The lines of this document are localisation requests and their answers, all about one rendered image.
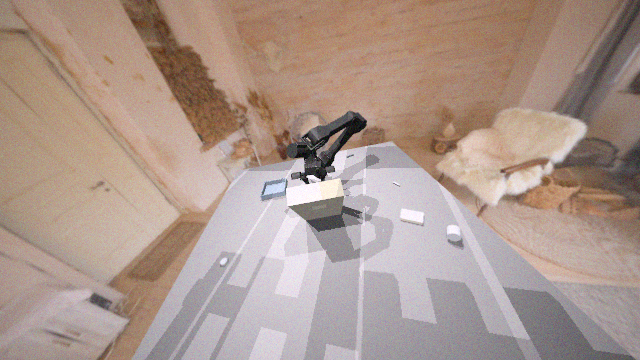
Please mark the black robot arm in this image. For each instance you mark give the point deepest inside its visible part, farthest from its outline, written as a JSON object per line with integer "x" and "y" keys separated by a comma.
{"x": 319, "y": 136}

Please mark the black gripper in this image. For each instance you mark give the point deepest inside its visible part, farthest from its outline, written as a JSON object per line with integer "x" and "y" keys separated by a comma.
{"x": 304, "y": 177}

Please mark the beige service panel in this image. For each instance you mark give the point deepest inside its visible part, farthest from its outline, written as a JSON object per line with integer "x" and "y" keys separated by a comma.
{"x": 316, "y": 200}

